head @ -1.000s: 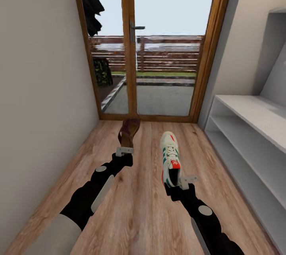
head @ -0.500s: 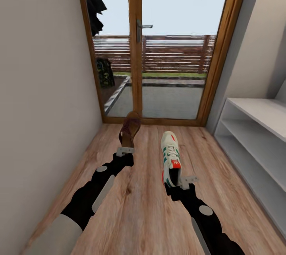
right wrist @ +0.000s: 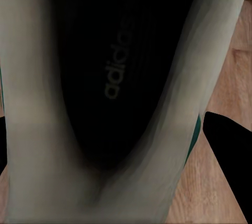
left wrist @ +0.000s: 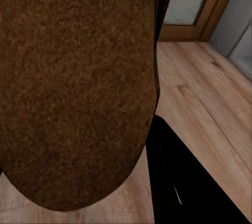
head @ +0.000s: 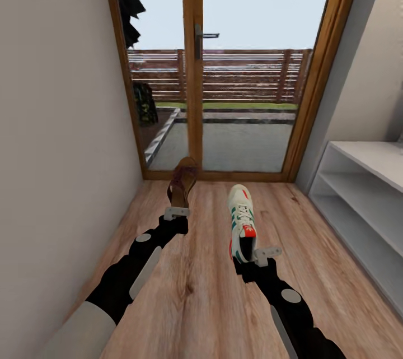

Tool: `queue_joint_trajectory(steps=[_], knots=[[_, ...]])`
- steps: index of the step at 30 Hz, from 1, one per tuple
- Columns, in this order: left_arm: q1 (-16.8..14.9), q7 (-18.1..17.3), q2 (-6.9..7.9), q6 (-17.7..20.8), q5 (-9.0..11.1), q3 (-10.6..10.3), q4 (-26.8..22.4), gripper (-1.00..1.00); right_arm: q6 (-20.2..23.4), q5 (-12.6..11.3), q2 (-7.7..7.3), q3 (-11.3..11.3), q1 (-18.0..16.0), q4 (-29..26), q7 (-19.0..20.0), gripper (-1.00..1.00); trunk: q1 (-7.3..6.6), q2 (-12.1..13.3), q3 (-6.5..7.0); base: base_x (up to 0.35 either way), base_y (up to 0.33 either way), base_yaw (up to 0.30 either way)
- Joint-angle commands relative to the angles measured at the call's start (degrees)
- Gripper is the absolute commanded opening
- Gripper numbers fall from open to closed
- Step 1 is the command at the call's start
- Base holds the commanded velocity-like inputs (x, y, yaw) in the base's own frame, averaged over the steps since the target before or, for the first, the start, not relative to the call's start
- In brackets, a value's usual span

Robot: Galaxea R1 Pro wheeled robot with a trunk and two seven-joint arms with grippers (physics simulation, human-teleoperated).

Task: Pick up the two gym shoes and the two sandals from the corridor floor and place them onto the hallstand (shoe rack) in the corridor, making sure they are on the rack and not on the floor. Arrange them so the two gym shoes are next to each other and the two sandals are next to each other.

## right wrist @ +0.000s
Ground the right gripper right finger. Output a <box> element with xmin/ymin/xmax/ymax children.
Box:
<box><xmin>203</xmin><ymin>112</ymin><xmax>252</xmax><ymax>224</ymax></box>

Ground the gym shoe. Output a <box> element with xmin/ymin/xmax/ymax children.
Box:
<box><xmin>0</xmin><ymin>0</ymin><xmax>244</xmax><ymax>224</ymax></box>

